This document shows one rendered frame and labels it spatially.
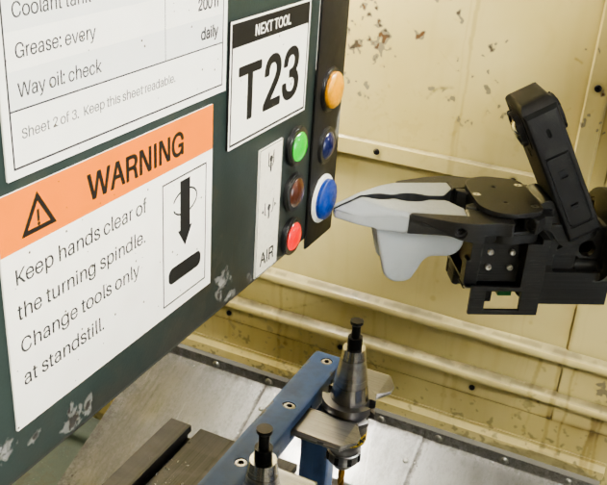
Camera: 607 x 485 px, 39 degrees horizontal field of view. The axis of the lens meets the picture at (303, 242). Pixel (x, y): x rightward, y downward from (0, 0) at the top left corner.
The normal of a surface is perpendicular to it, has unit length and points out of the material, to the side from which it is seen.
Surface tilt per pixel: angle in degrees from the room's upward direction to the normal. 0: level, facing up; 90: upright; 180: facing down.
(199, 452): 0
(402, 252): 90
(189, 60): 90
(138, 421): 24
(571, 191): 90
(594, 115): 90
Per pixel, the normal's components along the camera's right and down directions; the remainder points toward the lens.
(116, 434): -0.12, -0.67
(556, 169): 0.07, 0.44
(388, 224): -0.31, 0.39
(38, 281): 0.90, 0.24
